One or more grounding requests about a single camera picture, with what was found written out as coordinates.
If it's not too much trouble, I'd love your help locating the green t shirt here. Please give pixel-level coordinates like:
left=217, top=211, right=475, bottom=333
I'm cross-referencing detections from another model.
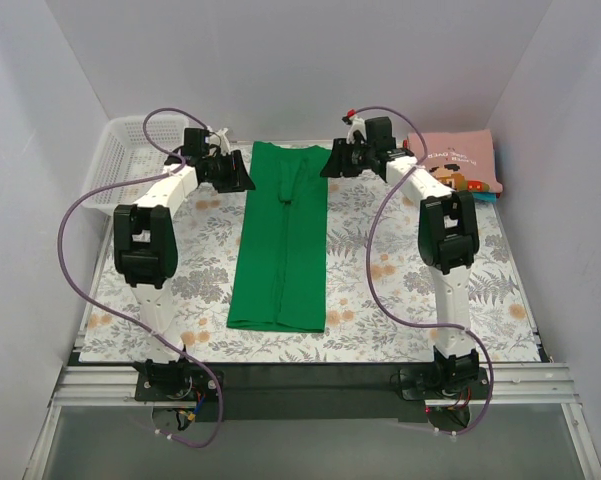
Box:
left=227, top=142, right=330, bottom=333

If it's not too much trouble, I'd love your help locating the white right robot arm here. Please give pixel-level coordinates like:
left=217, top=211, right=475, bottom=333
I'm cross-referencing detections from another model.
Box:
left=321, top=110, right=481, bottom=398

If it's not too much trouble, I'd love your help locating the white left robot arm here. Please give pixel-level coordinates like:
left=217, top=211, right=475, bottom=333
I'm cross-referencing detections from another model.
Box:
left=113, top=127, right=255, bottom=400

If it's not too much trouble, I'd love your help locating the white plastic basket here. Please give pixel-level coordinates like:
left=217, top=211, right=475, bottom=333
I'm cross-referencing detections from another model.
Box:
left=82, top=113, right=191, bottom=194

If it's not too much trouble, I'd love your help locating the pink folded t shirt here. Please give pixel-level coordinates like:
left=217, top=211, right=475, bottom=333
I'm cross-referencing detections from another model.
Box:
left=422, top=129, right=503, bottom=195

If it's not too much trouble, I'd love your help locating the blue folded t shirt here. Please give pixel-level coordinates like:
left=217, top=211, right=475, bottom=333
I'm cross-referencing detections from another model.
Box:
left=473, top=192, right=498, bottom=203

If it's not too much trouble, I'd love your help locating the floral table mat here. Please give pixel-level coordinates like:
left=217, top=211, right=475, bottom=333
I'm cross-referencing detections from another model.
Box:
left=79, top=172, right=540, bottom=363

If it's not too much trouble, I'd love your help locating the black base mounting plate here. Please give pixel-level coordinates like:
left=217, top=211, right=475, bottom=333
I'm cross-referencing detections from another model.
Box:
left=132, top=360, right=489, bottom=423

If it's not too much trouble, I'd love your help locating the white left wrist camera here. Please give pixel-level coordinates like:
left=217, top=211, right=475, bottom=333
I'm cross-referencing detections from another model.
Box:
left=207, top=128, right=232, bottom=155

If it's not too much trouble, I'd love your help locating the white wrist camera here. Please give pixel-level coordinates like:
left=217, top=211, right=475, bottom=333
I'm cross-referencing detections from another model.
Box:
left=342, top=109, right=367, bottom=144
left=207, top=128, right=232, bottom=155

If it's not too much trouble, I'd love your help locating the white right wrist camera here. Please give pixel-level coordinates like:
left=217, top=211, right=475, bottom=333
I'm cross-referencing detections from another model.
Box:
left=342, top=109, right=367, bottom=144

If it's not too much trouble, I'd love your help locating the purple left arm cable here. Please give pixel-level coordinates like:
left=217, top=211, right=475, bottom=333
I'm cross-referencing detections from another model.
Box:
left=57, top=107, right=227, bottom=449

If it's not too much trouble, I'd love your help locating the aluminium rail frame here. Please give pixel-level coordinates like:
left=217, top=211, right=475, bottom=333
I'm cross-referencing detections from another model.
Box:
left=29, top=219, right=601, bottom=480

